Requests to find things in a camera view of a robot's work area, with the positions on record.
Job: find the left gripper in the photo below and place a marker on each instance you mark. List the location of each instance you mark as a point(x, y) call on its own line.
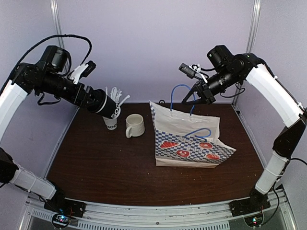
point(80, 101)

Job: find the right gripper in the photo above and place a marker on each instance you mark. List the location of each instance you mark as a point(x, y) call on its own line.
point(209, 97)

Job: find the blue checkered paper bag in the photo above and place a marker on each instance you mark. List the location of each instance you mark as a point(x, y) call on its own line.
point(187, 140)

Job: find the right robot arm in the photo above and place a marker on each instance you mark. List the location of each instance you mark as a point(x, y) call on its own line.
point(231, 69)

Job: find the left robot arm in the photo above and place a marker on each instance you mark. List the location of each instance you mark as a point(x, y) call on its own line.
point(34, 133)

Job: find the white paper cup with straws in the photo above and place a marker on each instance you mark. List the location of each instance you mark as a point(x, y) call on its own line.
point(111, 123)

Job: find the white ceramic mug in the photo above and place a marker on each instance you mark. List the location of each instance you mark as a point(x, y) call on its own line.
point(134, 125)

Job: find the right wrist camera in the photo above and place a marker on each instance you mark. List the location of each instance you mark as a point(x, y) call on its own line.
point(193, 72)

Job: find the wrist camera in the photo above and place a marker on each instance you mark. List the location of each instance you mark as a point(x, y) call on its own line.
point(193, 72)
point(82, 71)

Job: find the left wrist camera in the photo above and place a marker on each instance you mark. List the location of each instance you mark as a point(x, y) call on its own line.
point(82, 71)

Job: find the left aluminium post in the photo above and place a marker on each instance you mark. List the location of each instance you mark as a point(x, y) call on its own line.
point(55, 16)

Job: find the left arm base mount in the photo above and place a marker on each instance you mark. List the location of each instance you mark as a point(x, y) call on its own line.
point(66, 212)

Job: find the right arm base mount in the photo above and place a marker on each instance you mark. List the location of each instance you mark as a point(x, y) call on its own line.
point(251, 211)

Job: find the aluminium front rail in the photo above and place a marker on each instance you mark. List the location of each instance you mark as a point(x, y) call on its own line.
point(211, 216)

